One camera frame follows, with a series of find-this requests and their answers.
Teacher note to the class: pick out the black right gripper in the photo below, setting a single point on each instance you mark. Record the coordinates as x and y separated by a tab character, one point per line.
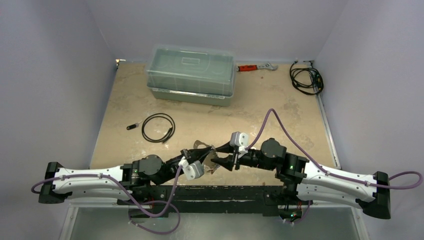
235	158

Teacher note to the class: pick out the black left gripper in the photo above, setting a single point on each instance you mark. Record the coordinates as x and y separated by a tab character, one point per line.
199	154

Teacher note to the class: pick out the metal keyring plate with keys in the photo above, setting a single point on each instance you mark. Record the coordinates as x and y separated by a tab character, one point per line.
209	166

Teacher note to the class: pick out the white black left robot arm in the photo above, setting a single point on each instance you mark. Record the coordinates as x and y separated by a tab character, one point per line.
61	183

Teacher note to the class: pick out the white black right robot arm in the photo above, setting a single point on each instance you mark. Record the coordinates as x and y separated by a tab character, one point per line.
304	181

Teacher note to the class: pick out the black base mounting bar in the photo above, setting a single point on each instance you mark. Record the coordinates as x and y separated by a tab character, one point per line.
267	200

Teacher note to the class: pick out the green clear-lid storage box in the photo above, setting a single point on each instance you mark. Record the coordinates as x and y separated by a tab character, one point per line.
191	74

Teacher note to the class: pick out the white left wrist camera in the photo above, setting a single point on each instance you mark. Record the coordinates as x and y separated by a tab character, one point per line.
193	170

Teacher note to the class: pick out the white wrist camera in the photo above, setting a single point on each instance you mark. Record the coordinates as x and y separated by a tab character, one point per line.
239	141
193	170

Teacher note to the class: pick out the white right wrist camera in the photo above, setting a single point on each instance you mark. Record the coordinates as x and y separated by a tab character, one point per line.
239	141

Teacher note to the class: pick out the red handled adjustable wrench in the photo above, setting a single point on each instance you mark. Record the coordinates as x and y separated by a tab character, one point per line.
254	67

